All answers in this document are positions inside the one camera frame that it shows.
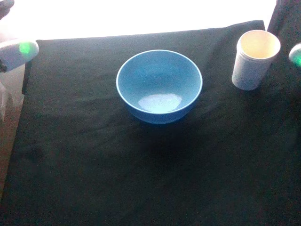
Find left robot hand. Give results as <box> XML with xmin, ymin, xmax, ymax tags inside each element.
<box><xmin>0</xmin><ymin>0</ymin><xmax>15</xmax><ymax>19</ymax></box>

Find white paper cup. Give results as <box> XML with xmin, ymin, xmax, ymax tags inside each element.
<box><xmin>231</xmin><ymin>30</ymin><xmax>281</xmax><ymax>91</ymax></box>

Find light blue bowl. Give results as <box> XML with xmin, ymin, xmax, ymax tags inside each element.
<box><xmin>116</xmin><ymin>49</ymin><xmax>203</xmax><ymax>125</ymax></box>

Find black table cloth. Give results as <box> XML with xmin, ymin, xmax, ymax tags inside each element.
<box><xmin>0</xmin><ymin>20</ymin><xmax>301</xmax><ymax>226</ymax></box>

